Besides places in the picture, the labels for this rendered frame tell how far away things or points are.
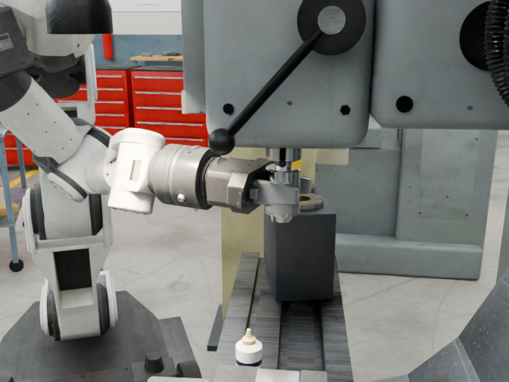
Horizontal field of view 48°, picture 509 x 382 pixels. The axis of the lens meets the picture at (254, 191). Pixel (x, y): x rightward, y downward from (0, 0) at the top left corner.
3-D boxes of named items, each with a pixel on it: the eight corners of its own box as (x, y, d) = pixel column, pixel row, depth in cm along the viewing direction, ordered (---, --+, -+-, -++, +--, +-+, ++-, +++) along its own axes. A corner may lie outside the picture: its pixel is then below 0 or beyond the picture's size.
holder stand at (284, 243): (274, 302, 117) (276, 208, 112) (263, 258, 138) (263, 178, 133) (333, 299, 118) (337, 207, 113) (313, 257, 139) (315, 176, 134)
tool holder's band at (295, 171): (292, 168, 80) (292, 161, 79) (306, 176, 75) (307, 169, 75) (260, 170, 78) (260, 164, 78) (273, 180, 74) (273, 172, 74)
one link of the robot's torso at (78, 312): (44, 316, 167) (22, 176, 140) (115, 307, 172) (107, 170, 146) (43, 358, 154) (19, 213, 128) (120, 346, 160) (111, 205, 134)
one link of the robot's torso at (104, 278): (46, 312, 173) (41, 271, 169) (114, 303, 178) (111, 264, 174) (42, 349, 154) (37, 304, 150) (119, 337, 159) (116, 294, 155)
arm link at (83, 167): (118, 208, 95) (93, 206, 112) (157, 161, 98) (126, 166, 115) (67, 166, 91) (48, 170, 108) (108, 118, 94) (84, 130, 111)
